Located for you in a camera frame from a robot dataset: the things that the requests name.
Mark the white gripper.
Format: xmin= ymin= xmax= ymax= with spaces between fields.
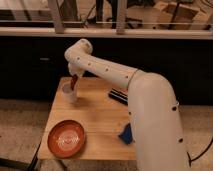
xmin=68 ymin=63 xmax=84 ymax=102

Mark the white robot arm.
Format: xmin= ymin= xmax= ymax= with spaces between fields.
xmin=65 ymin=39 xmax=190 ymax=171

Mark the white ceramic cup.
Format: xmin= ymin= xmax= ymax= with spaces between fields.
xmin=62 ymin=82 xmax=75 ymax=103

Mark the wooden table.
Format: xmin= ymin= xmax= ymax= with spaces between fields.
xmin=38 ymin=77 xmax=135 ymax=160

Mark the black rectangular object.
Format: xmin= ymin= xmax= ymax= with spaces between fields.
xmin=108 ymin=89 xmax=128 ymax=105

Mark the blue cloth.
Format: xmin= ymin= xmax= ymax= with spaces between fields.
xmin=118 ymin=123 xmax=133 ymax=145

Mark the black cable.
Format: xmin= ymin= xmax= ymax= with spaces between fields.
xmin=186 ymin=136 xmax=213 ymax=168

